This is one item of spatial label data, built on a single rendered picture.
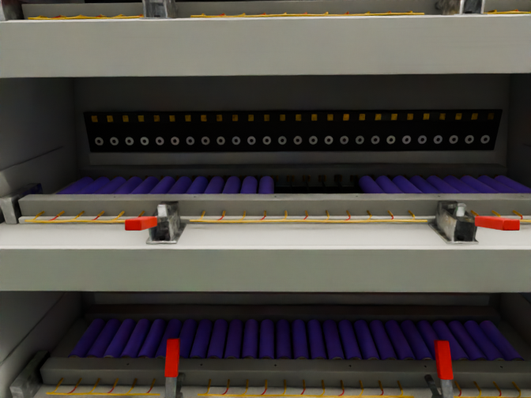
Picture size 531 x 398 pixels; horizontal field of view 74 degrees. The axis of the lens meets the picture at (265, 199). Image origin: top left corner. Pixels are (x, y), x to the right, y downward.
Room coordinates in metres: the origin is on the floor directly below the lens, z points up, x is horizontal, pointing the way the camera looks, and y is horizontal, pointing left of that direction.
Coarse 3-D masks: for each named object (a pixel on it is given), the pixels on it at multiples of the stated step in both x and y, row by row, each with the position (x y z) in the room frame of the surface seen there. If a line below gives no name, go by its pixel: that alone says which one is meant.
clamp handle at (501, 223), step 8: (456, 208) 0.31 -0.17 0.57; (464, 208) 0.31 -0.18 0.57; (456, 216) 0.31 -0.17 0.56; (464, 216) 0.30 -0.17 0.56; (480, 216) 0.27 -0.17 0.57; (488, 216) 0.27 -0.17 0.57; (480, 224) 0.27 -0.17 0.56; (488, 224) 0.26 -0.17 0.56; (496, 224) 0.25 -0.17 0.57; (504, 224) 0.24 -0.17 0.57; (512, 224) 0.24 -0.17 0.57
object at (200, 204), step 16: (32, 208) 0.36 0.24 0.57; (48, 208) 0.36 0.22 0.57; (64, 208) 0.36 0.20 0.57; (80, 208) 0.36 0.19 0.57; (96, 208) 0.36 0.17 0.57; (112, 208) 0.36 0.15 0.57; (128, 208) 0.35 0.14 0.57; (144, 208) 0.35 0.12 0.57; (192, 208) 0.35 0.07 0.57; (208, 208) 0.35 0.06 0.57; (224, 208) 0.35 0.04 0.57; (240, 208) 0.35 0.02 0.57; (256, 208) 0.35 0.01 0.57; (272, 208) 0.35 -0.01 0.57; (288, 208) 0.35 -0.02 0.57; (304, 208) 0.35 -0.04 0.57; (320, 208) 0.35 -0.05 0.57; (336, 208) 0.35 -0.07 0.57; (352, 208) 0.35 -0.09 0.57; (368, 208) 0.35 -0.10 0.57; (384, 208) 0.35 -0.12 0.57; (400, 208) 0.35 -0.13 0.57; (416, 208) 0.35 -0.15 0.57; (432, 208) 0.35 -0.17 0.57; (480, 208) 0.35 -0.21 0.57; (496, 208) 0.35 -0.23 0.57; (512, 208) 0.35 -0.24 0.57; (528, 208) 0.35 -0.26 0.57
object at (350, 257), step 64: (0, 192) 0.36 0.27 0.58; (0, 256) 0.31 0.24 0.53; (64, 256) 0.31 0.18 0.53; (128, 256) 0.31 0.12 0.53; (192, 256) 0.31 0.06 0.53; (256, 256) 0.31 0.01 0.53; (320, 256) 0.30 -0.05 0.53; (384, 256) 0.30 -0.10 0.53; (448, 256) 0.30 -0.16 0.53; (512, 256) 0.30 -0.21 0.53
